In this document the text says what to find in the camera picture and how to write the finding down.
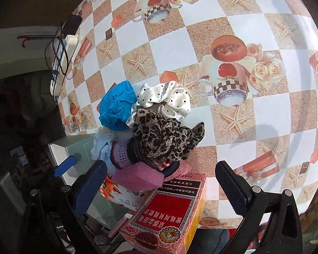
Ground pink sponge block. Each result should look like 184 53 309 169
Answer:
112 162 165 191

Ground red handled tool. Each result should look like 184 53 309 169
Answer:
17 35 54 48

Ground leopard print scrunchie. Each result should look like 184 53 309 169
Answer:
131 107 205 162

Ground grey cardboard storage box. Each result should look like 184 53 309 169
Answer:
47 134 138 231

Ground purple knitted scrunchie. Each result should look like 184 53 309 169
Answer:
110 138 139 169

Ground black power adapter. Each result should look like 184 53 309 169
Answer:
62 14 82 37

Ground floral tissue pack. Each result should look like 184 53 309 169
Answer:
99 176 152 212

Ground white power strip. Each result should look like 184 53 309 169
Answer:
50 35 78 98

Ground checkered patterned tablecloth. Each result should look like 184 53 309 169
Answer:
58 0 318 228

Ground red patterned medicine box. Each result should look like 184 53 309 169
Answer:
120 173 207 253

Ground blue glove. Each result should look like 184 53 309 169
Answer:
99 81 137 131

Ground light blue fluffy scrunchie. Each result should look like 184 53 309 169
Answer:
91 131 117 177

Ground white polka dot scrunchie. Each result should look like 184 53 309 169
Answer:
126 80 191 128

